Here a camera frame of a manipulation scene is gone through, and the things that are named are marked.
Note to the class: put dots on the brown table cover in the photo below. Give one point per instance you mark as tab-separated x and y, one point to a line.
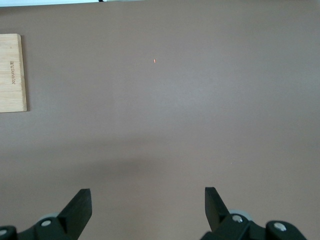
160	112

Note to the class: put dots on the bamboo cutting board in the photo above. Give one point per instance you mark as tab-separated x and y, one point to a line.
12	75

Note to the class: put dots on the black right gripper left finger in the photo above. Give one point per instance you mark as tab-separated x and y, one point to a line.
72	215

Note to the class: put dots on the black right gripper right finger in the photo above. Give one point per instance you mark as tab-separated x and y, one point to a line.
217	215

